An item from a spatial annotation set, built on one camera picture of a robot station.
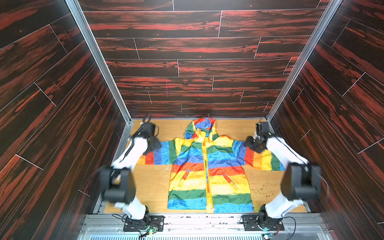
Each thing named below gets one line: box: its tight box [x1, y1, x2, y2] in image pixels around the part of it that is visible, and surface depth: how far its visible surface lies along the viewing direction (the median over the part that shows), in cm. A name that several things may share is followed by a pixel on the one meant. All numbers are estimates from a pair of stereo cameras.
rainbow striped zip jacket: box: [137, 117, 286, 214], surface depth 93 cm
